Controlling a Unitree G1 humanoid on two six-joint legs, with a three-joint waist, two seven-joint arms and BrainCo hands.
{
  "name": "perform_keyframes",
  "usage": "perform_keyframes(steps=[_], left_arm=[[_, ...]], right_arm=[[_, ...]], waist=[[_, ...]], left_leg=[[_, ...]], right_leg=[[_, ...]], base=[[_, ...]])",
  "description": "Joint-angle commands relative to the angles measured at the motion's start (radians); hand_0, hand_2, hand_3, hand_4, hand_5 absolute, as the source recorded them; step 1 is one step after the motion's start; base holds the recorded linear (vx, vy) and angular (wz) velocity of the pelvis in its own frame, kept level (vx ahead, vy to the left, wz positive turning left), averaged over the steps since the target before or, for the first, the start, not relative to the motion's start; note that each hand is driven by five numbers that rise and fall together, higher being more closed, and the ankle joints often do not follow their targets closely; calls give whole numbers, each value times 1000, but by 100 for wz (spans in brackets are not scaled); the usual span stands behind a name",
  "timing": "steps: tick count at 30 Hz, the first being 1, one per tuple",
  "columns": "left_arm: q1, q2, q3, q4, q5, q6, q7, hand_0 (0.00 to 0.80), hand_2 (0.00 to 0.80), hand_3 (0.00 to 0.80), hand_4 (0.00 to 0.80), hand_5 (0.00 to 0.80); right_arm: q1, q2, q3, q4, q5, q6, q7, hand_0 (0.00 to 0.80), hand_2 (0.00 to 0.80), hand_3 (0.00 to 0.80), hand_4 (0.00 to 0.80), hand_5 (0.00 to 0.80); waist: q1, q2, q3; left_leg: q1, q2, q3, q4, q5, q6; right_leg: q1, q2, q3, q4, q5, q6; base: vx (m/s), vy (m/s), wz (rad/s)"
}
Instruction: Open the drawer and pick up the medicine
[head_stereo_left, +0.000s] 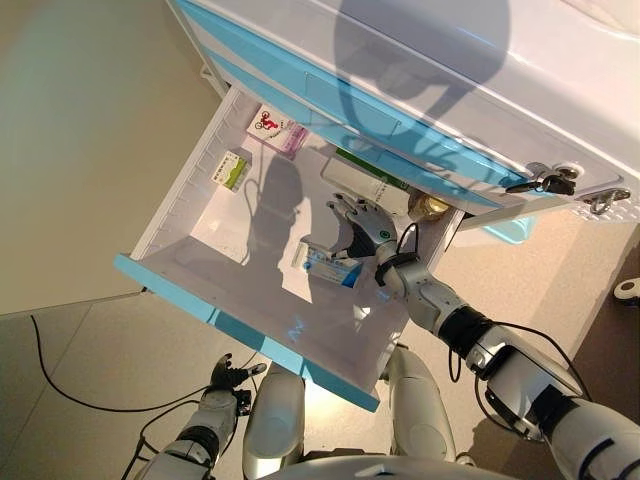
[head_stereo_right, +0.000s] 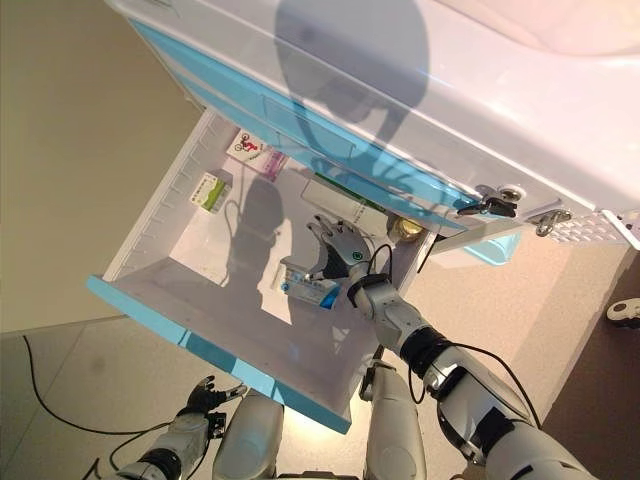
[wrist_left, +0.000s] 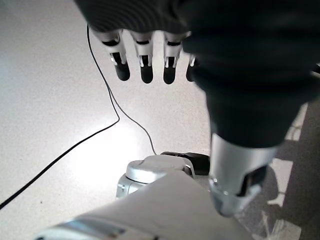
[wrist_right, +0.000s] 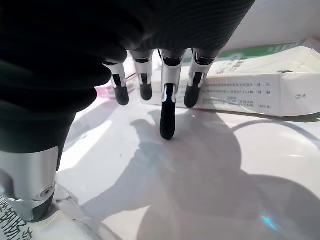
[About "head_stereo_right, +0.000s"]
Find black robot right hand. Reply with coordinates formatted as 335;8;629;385
305;213;376;289

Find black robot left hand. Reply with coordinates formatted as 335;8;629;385
184;375;246;416

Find torn white blue medicine box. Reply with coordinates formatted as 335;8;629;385
272;257;339;309

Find deep blue fronted cart drawer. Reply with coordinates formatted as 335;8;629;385
85;108;466;435

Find long white medicine box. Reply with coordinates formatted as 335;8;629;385
299;172;389;236

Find pink medicine box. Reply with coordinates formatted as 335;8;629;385
252;149;287;182

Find green white medicine box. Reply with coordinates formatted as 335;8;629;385
188;170;232;215

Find grey robot left leg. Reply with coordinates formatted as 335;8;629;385
212;389;286;480

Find grey robot leg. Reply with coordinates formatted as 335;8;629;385
359;357;429;480
212;389;286;480

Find white box with red figure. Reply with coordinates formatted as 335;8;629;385
225;128;266;164

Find light blue waste bin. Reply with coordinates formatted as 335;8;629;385
462;232;521;265

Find black keys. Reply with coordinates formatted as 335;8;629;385
457;194;519;219

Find grey robot right leg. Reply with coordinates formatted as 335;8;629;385
359;357;429;480

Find silver latch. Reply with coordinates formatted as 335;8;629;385
534;208;574;237

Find white medical cart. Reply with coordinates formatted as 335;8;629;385
102;0;640;264

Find white perforated basket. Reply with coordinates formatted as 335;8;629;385
552;209;640;249

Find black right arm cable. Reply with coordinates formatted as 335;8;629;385
367;242;544;429

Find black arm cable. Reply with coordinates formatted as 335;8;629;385
367;242;544;429
22;334;176;476

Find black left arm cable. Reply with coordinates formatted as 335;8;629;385
22;334;176;476

